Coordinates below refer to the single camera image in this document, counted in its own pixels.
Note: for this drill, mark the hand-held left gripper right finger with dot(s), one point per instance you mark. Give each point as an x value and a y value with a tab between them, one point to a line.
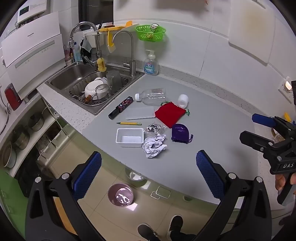
209	176

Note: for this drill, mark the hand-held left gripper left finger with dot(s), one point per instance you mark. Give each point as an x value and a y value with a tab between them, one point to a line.
89	176

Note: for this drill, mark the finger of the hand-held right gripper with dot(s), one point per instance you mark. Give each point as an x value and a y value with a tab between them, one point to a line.
254	139
262	119

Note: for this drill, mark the pink trash bin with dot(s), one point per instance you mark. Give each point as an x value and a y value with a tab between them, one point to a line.
113	192

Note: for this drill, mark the white plastic tray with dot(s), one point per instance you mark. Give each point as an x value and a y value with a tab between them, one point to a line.
129	138

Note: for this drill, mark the yellow pencil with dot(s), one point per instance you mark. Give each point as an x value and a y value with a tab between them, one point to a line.
129	123

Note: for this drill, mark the aluminium foil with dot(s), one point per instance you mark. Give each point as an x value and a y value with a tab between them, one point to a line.
155	128

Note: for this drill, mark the black butterfly print box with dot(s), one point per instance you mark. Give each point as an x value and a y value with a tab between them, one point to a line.
123	105

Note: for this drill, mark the person's right hand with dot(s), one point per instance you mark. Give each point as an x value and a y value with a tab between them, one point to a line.
280	182

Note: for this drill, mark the small yellow object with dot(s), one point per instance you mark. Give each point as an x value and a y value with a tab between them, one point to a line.
287	117

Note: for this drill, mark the white storage bin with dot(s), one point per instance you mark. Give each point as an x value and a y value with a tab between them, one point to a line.
64	131
45	155
53	142

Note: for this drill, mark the black and white shoe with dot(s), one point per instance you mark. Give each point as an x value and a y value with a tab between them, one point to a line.
175	223
145	231

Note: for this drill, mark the crumpled white paper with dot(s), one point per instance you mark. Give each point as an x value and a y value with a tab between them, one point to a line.
152	146

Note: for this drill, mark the person's right leg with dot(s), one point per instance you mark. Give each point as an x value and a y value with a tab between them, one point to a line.
182	238

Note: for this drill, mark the steel pot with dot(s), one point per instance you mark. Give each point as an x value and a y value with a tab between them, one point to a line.
20	139
36	122

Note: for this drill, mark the small white cup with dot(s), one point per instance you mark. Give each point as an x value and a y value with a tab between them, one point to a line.
182	100

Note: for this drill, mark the green tall cabinet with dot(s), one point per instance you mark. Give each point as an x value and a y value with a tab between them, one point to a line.
11	197

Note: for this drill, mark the translucent plastic sheet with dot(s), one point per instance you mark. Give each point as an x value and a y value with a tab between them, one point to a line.
141	112

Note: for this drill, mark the pale blue basin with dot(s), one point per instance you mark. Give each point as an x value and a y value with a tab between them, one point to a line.
8	155

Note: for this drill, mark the white plate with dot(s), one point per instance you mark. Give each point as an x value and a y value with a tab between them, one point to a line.
90	89

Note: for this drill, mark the white bowl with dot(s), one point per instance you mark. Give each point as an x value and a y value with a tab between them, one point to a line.
100	80

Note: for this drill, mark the clear plastic bottle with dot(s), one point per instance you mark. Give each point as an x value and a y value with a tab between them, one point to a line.
152	96

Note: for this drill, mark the clear plastic container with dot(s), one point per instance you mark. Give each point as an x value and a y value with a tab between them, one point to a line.
114	78

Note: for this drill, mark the stainless steel sink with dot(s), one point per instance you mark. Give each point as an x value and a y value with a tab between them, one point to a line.
67	76

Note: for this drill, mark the yellow sponge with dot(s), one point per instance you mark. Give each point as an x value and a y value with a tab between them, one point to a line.
101	64

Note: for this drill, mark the pink cup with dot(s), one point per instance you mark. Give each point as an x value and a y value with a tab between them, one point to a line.
68	56

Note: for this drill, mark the blue bottle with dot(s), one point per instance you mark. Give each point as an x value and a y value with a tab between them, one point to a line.
76	53

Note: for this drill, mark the clear hand soap bottle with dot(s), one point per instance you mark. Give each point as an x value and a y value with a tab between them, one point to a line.
151	66

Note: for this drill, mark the steel gooseneck faucet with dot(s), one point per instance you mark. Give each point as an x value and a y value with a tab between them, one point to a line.
132	60

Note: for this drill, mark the dark cloth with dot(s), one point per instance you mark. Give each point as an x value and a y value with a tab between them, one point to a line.
86	44

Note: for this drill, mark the white countertop dishwasher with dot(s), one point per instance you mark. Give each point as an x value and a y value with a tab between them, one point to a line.
30	53

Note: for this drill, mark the green plastic basket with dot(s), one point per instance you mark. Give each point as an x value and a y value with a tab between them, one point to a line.
150	33

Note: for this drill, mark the small white spotted toy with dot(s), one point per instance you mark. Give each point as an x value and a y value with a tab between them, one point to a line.
153	27

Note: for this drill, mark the chrome pull-down faucet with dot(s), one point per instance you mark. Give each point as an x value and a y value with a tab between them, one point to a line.
81	24

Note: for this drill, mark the white wall socket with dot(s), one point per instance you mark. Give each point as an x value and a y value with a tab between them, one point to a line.
283	89

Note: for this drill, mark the white wall shelf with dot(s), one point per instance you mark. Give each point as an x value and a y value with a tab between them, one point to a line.
135	27

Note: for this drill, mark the white wall water heater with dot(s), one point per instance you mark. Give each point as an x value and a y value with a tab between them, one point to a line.
32	10

